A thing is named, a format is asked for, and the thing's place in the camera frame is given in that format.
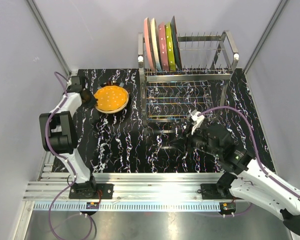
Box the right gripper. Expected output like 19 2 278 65
170 123 222 158

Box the orange dotted scalloped plate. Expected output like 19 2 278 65
93 86 129 112

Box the green dotted scalloped plate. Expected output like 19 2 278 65
165 22 176 72

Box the cream and blue plate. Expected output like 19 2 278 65
150 18 162 72

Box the cream and pink plate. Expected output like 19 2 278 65
143 17 156 72

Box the teal plate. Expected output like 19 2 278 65
170 16 182 70

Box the pink dotted scalloped plate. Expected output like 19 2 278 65
158 22 170 72

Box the tan yellow plate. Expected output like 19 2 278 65
95 93 129 114

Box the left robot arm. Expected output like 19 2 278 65
39 75 98 199

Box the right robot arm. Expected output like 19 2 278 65
171 124 300 236

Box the steel dish rack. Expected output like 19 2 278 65
138 30 239 136

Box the black marble mat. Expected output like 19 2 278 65
73 68 275 173

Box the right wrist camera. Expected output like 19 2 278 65
187 110 205 135

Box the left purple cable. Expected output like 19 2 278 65
44 71 94 240

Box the left aluminium frame post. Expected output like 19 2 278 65
25 0 72 76

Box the aluminium frame post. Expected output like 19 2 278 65
25 0 72 76
243 0 289 75

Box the aluminium mounting rail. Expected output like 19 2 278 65
22 172 295 202

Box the slotted cable duct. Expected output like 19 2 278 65
33 201 221 212

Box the right aluminium frame post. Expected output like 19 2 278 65
243 0 289 75

